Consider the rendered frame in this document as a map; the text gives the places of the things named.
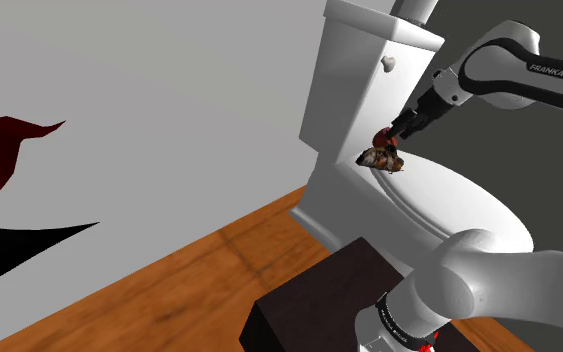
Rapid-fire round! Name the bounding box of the red round object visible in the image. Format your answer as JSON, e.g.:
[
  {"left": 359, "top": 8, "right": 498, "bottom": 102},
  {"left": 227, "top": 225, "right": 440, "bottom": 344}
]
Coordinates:
[{"left": 371, "top": 127, "right": 399, "bottom": 150}]

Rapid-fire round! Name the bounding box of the brown mottled figure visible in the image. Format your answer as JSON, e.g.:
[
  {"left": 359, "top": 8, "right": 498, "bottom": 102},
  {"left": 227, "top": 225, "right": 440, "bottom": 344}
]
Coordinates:
[{"left": 355, "top": 145, "right": 406, "bottom": 175}]

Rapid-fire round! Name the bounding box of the white toilet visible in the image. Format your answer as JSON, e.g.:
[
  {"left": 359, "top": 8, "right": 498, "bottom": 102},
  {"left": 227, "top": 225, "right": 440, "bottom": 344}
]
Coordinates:
[{"left": 288, "top": 0, "right": 536, "bottom": 279}]

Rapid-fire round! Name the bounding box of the dark robot stand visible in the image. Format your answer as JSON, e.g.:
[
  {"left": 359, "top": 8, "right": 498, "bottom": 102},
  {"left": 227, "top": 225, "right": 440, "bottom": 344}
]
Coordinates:
[{"left": 238, "top": 236, "right": 480, "bottom": 352}]

